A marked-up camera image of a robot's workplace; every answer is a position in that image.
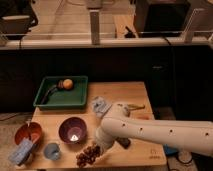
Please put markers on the orange-headed brush with black handle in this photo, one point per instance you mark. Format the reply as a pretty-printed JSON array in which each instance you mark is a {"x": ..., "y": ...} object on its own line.
[{"x": 66, "y": 84}]

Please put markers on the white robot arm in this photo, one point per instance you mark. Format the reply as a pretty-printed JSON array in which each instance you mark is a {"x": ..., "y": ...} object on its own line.
[{"x": 193, "y": 136}]

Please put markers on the blue object beside table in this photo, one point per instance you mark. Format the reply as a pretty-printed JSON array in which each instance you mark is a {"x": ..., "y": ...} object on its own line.
[{"x": 170, "y": 150}]

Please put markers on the purple bowl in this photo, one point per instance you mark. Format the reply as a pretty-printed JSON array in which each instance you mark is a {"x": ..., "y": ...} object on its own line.
[{"x": 73, "y": 130}]

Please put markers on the crumpled blue-white cloth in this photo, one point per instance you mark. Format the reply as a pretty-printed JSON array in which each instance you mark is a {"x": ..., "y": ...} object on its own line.
[{"x": 100, "y": 106}]

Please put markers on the blue sponge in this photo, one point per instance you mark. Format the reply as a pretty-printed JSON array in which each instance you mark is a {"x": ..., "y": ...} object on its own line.
[{"x": 22, "y": 152}]

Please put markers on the bunch of red grapes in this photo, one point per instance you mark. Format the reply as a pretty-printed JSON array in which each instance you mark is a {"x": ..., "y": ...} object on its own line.
[{"x": 88, "y": 156}]

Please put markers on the light blue cup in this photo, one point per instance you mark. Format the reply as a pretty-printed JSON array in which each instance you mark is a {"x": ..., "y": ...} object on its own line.
[{"x": 52, "y": 151}]

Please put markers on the red-orange bowl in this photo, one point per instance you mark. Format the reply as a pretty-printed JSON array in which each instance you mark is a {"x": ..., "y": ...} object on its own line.
[{"x": 32, "y": 131}]

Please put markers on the wooden table board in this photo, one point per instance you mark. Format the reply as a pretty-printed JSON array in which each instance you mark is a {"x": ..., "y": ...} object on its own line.
[{"x": 140, "y": 156}]

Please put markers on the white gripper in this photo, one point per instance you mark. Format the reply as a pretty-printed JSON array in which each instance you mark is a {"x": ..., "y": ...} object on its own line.
[{"x": 103, "y": 140}]

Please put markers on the grey metal post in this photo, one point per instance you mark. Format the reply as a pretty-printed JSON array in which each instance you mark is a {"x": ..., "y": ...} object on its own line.
[{"x": 95, "y": 29}]

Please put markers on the green plastic tray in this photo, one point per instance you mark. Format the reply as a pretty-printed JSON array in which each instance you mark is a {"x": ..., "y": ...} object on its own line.
[{"x": 49, "y": 97}]

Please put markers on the black rectangular block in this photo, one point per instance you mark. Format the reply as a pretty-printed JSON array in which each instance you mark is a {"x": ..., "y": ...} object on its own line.
[{"x": 124, "y": 142}]

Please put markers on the green yellow toy object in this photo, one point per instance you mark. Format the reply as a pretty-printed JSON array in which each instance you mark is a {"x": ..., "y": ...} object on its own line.
[{"x": 135, "y": 107}]

